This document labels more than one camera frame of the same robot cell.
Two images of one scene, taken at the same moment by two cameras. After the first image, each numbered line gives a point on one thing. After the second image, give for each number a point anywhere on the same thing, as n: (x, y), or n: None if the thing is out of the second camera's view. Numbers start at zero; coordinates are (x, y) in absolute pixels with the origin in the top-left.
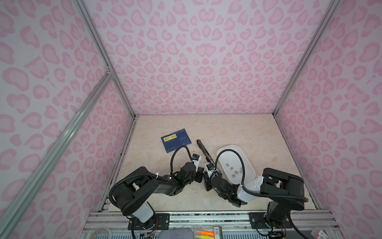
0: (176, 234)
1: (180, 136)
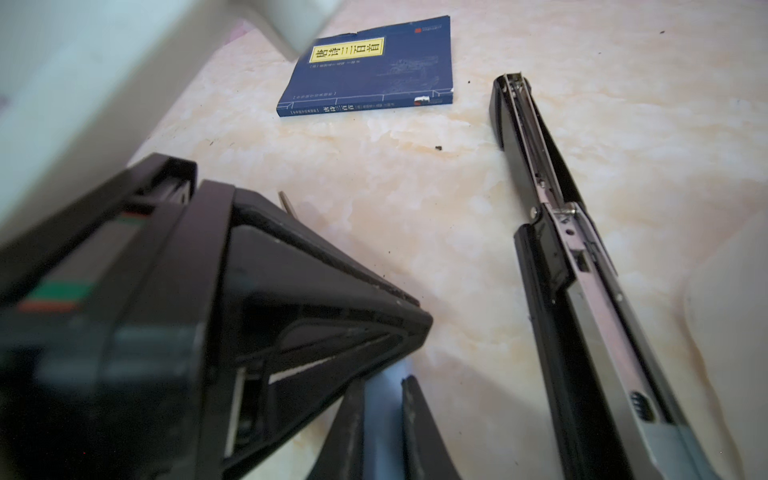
0: None
1: (396, 66)
